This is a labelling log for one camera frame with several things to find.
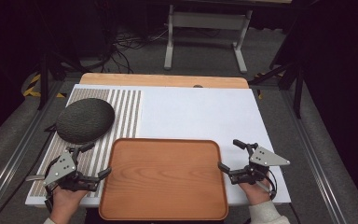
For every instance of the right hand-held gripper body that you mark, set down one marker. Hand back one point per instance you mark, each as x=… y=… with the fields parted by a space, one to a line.
x=262 y=159

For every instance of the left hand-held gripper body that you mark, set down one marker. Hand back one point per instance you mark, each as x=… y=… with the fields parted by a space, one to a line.
x=60 y=169

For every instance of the dark textured oval object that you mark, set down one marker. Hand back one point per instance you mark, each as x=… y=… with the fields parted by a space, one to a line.
x=85 y=120

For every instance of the brown wooden tray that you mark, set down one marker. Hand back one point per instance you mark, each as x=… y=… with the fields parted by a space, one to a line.
x=164 y=180

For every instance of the person's left hand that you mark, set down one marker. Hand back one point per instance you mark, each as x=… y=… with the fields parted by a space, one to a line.
x=66 y=202

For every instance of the person's right hand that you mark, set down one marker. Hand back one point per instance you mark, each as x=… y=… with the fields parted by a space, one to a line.
x=254 y=193

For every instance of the striped woven placemat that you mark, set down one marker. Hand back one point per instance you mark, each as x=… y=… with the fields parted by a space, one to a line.
x=118 y=118

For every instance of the white board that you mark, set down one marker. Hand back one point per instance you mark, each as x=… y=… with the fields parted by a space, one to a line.
x=199 y=115

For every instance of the black tripod stand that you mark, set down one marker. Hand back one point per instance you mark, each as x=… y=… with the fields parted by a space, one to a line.
x=45 y=81
x=296 y=90

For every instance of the yellow black hazard tape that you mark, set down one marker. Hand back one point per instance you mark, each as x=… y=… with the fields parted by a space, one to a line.
x=32 y=87

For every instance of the black curtain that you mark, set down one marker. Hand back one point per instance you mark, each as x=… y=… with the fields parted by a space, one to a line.
x=338 y=77
x=3 y=46

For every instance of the aluminium floor rail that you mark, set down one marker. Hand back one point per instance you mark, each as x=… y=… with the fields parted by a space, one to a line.
x=9 y=161
x=310 y=149

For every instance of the grey metal table frame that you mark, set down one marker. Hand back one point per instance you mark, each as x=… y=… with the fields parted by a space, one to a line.
x=209 y=21

